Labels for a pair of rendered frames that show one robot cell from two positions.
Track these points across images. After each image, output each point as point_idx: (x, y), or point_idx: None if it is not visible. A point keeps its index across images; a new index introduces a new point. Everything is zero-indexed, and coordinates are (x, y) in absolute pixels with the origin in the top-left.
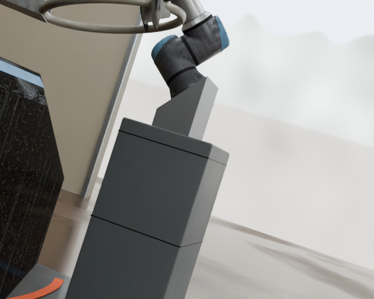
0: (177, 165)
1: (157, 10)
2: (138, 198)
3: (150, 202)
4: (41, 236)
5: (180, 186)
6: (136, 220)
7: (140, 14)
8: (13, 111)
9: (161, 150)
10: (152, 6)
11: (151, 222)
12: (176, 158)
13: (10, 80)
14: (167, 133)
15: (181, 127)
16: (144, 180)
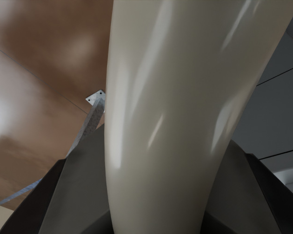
0: (258, 143)
1: (65, 157)
2: (276, 99)
3: (263, 105)
4: None
5: (243, 131)
6: (264, 88)
7: (247, 153)
8: None
9: (288, 144)
10: (96, 173)
11: (251, 97)
12: (265, 147)
13: None
14: None
15: None
16: (283, 112)
